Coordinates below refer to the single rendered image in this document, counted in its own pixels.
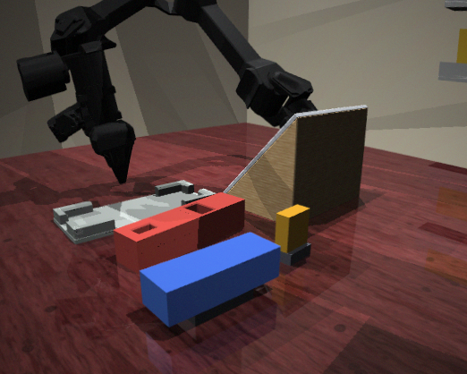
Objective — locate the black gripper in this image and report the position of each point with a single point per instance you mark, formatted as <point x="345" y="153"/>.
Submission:
<point x="110" y="138"/>

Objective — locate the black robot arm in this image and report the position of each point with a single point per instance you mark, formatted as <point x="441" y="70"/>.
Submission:
<point x="78" y="43"/>

